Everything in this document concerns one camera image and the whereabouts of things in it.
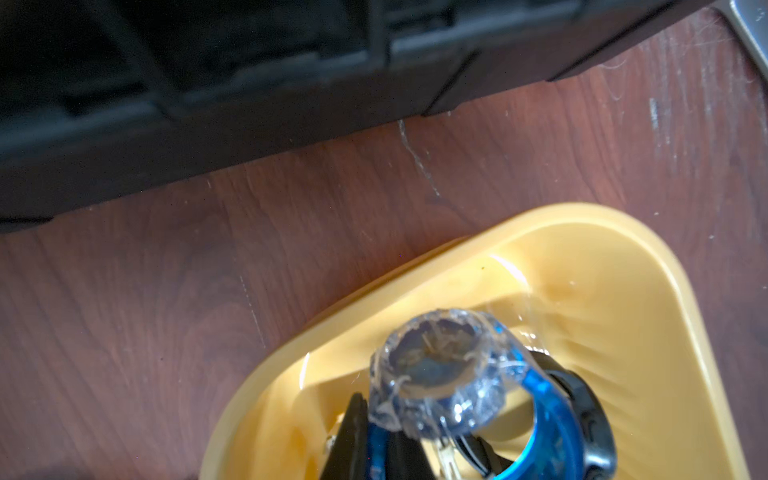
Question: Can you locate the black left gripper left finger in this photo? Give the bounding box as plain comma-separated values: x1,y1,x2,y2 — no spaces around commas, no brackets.
320,393,369,480

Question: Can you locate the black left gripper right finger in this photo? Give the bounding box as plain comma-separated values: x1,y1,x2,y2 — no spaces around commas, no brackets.
386,431,436,480

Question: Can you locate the blue translucent watch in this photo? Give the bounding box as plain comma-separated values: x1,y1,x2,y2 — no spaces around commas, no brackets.
368,309,587,479

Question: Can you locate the black round watch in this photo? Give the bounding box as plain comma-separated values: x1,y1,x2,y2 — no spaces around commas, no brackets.
454,351,617,479

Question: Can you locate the yellow plastic tray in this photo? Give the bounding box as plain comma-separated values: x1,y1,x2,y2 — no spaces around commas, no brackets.
200,203,749,479

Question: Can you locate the black plastic toolbox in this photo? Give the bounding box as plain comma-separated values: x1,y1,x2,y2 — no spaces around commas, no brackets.
1,1,701,233

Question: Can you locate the silver wrench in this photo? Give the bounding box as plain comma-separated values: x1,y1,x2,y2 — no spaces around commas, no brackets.
713,0,768,80

